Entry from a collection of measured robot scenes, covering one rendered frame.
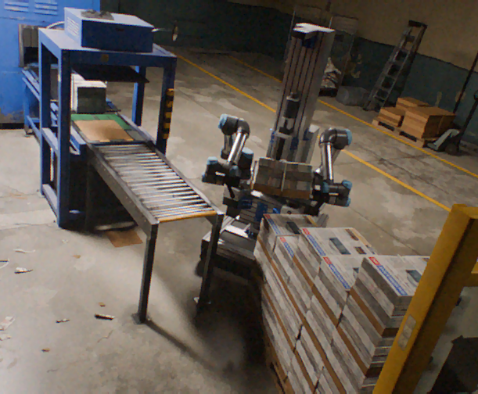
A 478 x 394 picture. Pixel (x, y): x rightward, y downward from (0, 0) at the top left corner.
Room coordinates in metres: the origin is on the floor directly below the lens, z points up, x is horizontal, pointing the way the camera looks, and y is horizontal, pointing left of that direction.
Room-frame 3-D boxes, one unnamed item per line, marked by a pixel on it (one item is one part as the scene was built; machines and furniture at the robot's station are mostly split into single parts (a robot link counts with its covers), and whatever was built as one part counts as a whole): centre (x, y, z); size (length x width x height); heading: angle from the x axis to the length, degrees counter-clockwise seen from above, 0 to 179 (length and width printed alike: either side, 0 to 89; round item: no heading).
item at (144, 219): (3.12, 0.89, 0.74); 1.34 x 0.05 x 0.12; 38
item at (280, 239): (2.50, -0.58, 0.42); 1.17 x 0.39 x 0.83; 21
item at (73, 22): (4.08, 1.32, 1.65); 0.60 x 0.45 x 0.20; 128
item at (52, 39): (4.08, 1.32, 1.50); 0.94 x 0.68 x 0.10; 128
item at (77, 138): (4.08, 1.32, 0.75); 0.70 x 0.65 x 0.10; 38
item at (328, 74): (11.04, -1.06, 0.85); 1.21 x 0.83 x 1.71; 38
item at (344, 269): (2.11, -0.72, 1.06); 0.37 x 0.28 x 0.01; 112
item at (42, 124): (4.05, 1.85, 0.77); 0.09 x 0.09 x 1.55; 38
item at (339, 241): (2.37, -0.61, 1.06); 0.37 x 0.29 x 0.01; 112
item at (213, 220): (3.43, 0.50, 0.74); 1.34 x 0.05 x 0.12; 38
